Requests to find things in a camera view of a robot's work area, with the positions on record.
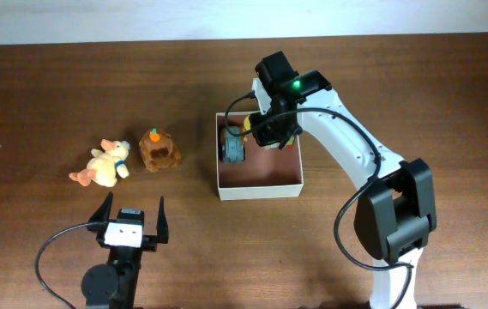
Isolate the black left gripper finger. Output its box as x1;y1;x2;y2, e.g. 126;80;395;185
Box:
156;197;169;244
88;191;113;222

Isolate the multicolour puzzle cube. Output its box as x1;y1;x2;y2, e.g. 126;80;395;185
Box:
264;142;293;150

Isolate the yellow wooden rattle drum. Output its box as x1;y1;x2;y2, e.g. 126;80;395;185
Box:
242;114;251;135

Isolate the yellow grey toy truck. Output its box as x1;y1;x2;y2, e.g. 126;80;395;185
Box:
220;128;245;164

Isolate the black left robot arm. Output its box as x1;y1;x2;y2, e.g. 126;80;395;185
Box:
81;192;169;309

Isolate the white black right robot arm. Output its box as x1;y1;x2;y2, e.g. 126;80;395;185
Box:
250;51;437;308

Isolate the yellow plush duck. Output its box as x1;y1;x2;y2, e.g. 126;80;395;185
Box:
69;139;130;187

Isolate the white cardboard box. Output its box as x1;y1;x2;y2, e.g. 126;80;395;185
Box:
215;112;304;201

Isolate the brown plush capybara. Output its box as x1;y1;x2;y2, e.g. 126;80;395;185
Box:
139;128;182;173

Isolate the black left camera cable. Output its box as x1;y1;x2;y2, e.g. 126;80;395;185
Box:
34;221;99;309

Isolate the black camera cable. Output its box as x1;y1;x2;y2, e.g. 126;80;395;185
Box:
224;90;415;309
34;221;99;309

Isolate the black right camera cable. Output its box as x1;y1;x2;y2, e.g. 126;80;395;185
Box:
224;90;415;309

